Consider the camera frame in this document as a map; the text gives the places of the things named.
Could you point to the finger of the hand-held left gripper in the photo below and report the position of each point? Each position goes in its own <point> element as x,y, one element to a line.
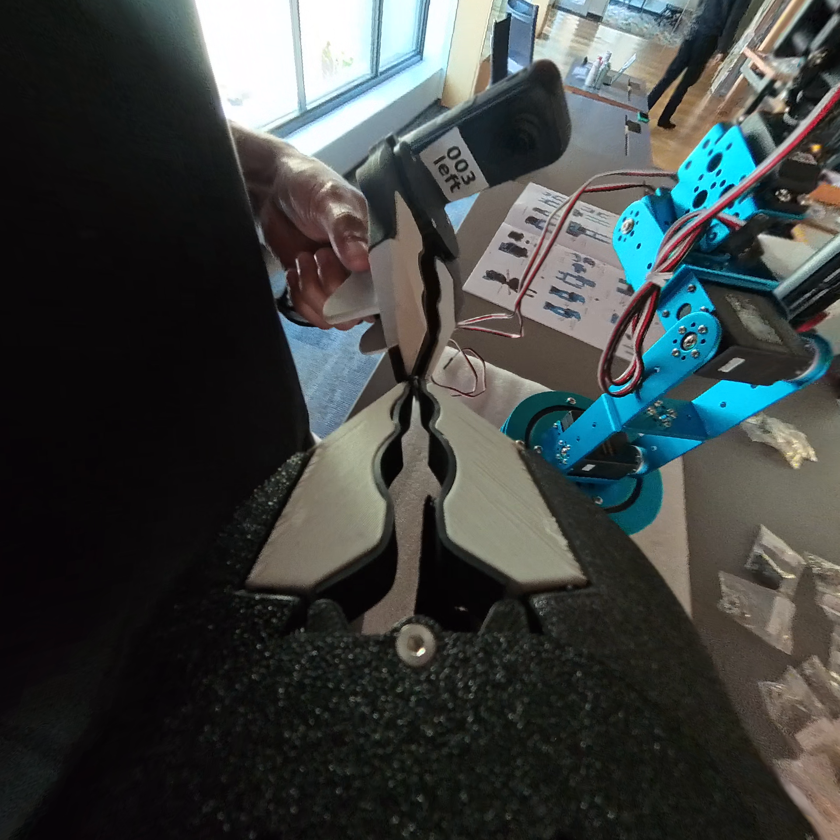
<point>449,302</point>
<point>400,289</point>

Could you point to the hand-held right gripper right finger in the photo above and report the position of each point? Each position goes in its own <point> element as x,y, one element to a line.
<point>505,518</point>

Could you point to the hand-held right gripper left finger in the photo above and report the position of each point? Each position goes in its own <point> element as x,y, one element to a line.
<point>328,512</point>

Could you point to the blue toy robot arm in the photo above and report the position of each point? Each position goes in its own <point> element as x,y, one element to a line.
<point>630,407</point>

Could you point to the person's left hand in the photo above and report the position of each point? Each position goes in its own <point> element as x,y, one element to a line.
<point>308,216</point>

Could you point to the white bottle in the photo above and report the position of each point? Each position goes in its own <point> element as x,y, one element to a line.
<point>596,69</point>

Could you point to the white foam sheet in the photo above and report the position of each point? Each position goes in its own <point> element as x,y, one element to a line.
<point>505,400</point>

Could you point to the printed instruction leaflet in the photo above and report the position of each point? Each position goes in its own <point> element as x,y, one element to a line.
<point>590,262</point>

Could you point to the large office window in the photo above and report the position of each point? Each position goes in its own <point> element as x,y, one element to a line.
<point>328,52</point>

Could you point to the scattered clear screw bags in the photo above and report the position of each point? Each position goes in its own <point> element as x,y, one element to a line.
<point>761,610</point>

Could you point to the person's black shirt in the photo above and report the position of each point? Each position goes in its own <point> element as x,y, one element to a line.
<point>118,295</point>

